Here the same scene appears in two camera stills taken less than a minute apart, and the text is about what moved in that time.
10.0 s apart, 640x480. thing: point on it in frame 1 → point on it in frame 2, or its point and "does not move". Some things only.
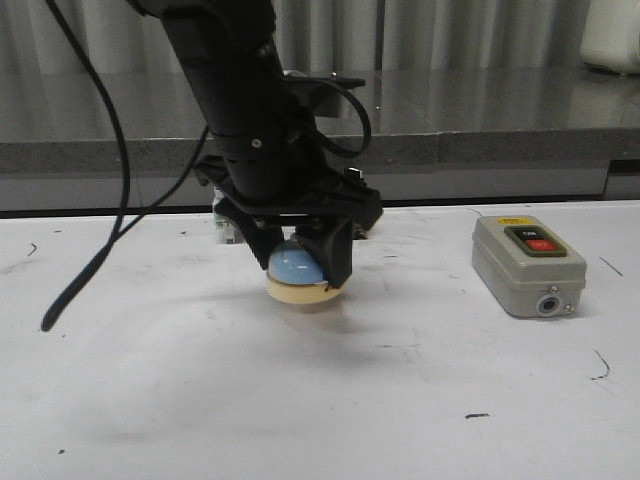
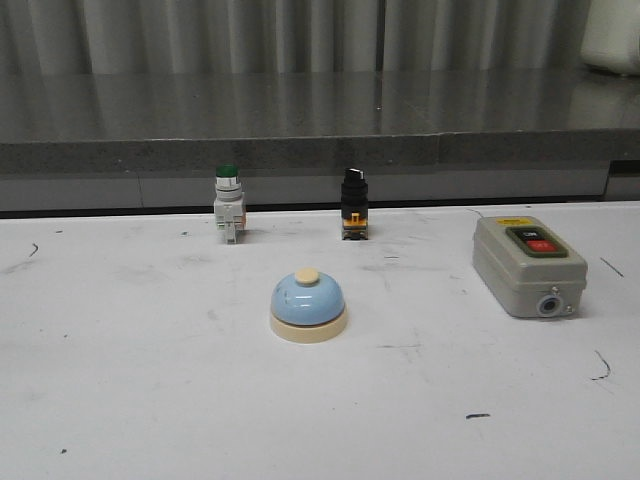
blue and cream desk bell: x=295 y=276 → x=308 y=307
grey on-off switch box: x=530 y=268 does not move
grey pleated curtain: x=312 y=35 does not move
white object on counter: x=610 y=36 does not move
